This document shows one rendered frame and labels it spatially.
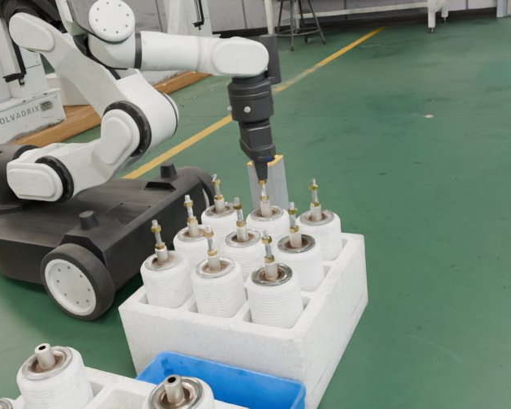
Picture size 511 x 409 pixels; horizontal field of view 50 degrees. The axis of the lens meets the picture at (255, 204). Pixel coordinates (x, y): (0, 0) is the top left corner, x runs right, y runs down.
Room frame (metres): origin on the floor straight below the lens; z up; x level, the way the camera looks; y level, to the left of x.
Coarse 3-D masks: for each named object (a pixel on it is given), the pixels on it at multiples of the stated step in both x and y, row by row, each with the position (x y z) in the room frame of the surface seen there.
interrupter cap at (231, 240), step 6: (234, 234) 1.04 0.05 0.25; (252, 234) 1.03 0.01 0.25; (258, 234) 1.02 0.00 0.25; (228, 240) 1.01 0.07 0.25; (234, 240) 1.01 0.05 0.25; (246, 240) 1.01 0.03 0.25; (252, 240) 1.00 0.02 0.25; (258, 240) 0.99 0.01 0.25; (234, 246) 0.98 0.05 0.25; (240, 246) 0.98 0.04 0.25; (246, 246) 0.98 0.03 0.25
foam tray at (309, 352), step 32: (352, 256) 1.01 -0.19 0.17; (320, 288) 0.90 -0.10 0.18; (352, 288) 1.00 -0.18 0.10; (128, 320) 0.93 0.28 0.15; (160, 320) 0.89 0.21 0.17; (192, 320) 0.86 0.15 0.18; (224, 320) 0.84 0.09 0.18; (320, 320) 0.83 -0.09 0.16; (352, 320) 0.98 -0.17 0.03; (192, 352) 0.86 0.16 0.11; (224, 352) 0.83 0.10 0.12; (256, 352) 0.79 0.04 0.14; (288, 352) 0.76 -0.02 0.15; (320, 352) 0.82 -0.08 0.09; (320, 384) 0.81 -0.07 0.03
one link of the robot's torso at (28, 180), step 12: (60, 144) 1.67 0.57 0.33; (24, 156) 1.59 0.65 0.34; (36, 156) 1.61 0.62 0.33; (12, 168) 1.54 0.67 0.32; (24, 168) 1.51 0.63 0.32; (36, 168) 1.49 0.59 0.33; (48, 168) 1.47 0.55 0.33; (12, 180) 1.54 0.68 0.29; (24, 180) 1.51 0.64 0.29; (36, 180) 1.48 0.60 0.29; (48, 180) 1.46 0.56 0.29; (60, 180) 1.46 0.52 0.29; (24, 192) 1.52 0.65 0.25; (36, 192) 1.49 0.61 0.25; (48, 192) 1.47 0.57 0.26; (60, 192) 1.46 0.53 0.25
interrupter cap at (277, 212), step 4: (260, 208) 1.15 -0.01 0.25; (272, 208) 1.14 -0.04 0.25; (276, 208) 1.14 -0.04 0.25; (280, 208) 1.13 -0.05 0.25; (252, 212) 1.13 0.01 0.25; (256, 212) 1.13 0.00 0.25; (260, 212) 1.13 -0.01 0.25; (272, 212) 1.13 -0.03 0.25; (276, 212) 1.12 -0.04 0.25; (280, 212) 1.11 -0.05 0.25; (252, 216) 1.11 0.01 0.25; (256, 216) 1.11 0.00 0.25; (260, 216) 1.11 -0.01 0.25; (268, 216) 1.11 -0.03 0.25; (272, 216) 1.10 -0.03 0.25; (276, 216) 1.10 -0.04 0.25; (280, 216) 1.09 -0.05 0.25; (256, 220) 1.09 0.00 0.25; (260, 220) 1.09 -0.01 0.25; (264, 220) 1.08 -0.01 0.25; (268, 220) 1.08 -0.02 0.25; (272, 220) 1.08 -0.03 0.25
